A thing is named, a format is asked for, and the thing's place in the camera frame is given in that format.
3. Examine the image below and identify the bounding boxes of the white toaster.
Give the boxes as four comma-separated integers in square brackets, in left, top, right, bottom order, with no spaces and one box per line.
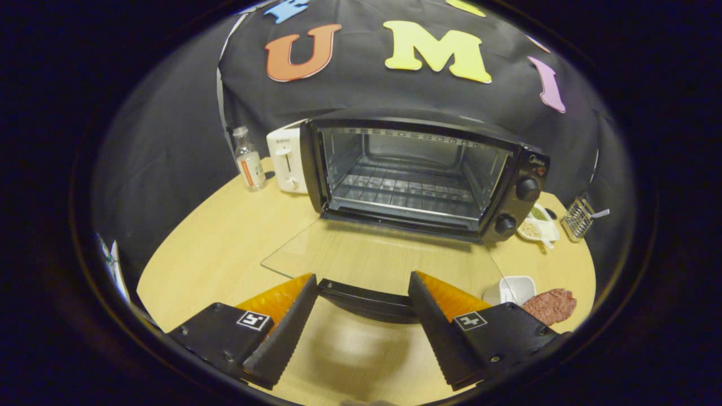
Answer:
[266,127,309,195]

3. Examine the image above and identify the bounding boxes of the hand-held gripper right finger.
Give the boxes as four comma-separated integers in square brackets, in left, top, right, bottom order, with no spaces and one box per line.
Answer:
[408,271,570,391]

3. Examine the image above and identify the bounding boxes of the small white tray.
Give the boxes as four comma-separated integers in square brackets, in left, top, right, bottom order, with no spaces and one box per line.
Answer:
[483,276,536,307]

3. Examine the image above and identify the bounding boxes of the clear bottle orange label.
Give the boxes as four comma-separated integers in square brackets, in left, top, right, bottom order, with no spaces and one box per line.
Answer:
[233,126,267,192]

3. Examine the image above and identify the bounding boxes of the metal wire basket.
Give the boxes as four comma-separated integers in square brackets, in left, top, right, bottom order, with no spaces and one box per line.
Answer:
[561,196,596,243]

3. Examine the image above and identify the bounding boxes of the white divided dish of beans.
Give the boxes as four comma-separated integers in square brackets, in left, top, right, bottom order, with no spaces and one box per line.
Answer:
[517,203,561,250]

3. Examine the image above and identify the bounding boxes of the red raw meat steak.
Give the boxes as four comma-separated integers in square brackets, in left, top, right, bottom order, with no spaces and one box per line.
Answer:
[522,288,578,326]

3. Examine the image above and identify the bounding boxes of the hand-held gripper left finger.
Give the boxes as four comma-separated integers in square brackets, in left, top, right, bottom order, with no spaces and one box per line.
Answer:
[167,273,319,390]

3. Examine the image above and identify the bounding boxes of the black toaster oven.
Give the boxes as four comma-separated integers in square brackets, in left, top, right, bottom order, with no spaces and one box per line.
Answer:
[261,110,551,325]

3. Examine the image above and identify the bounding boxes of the black backdrop cloth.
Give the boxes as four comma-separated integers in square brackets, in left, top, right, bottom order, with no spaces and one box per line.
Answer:
[93,0,635,283]

